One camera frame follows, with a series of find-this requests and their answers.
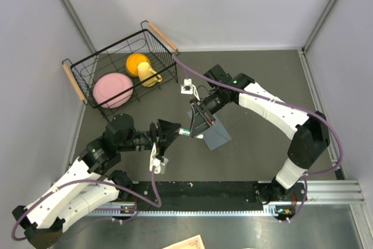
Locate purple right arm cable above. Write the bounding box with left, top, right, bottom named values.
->
left=171, top=54, right=344, bottom=223

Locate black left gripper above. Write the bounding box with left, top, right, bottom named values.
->
left=119, top=118, right=181, bottom=157

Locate brown patterned paper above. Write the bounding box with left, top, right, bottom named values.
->
left=164, top=235, right=206, bottom=249

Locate orange bowl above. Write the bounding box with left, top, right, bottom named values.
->
left=125, top=53, right=150, bottom=78

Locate pink plate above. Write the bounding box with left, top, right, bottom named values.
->
left=93, top=73, right=133, bottom=108

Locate black wire dish basket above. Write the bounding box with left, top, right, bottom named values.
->
left=62, top=20, right=180, bottom=121

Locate pale yellow mug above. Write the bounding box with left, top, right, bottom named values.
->
left=138, top=62, right=163, bottom=87

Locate green white glue stick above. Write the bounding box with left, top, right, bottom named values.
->
left=178, top=128, right=203, bottom=139

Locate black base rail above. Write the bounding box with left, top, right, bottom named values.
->
left=113, top=181, right=305, bottom=211

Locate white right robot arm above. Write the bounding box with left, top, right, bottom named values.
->
left=190, top=64, right=330, bottom=204

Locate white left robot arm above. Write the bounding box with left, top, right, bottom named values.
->
left=12, top=114, right=181, bottom=248

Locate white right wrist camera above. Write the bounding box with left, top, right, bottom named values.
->
left=181, top=79, right=200, bottom=100

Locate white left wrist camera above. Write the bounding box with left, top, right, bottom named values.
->
left=149, top=143, right=168, bottom=174

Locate grey blue envelope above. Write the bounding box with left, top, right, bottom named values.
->
left=187, top=110, right=232, bottom=151

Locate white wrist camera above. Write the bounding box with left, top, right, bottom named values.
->
left=181, top=79, right=200, bottom=100
left=149, top=143, right=168, bottom=174

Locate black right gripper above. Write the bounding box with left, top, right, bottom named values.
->
left=189, top=89, right=226, bottom=139

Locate grey slotted cable duct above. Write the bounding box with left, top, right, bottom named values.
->
left=86, top=204, right=295, bottom=218

